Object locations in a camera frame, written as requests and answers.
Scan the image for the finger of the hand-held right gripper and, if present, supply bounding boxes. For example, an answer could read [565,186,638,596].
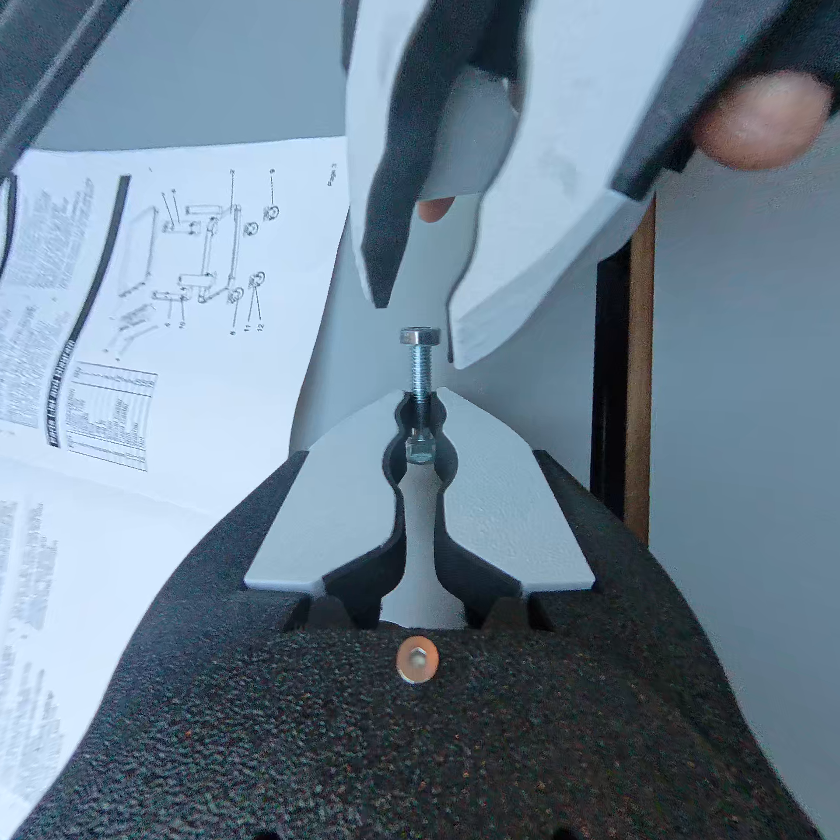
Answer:
[419,0,704,371]
[340,0,501,309]

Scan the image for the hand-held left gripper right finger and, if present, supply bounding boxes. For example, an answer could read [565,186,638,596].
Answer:
[432,386,598,599]

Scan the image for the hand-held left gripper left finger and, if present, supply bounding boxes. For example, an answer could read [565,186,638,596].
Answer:
[243,389,410,598]

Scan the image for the silver carriage bolt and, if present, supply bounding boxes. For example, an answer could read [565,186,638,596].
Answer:
[404,346,438,466]

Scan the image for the person's right hand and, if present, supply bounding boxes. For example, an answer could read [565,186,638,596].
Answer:
[416,70,834,224]

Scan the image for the white instruction manual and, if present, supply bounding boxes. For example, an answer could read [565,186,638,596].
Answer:
[0,134,353,837]

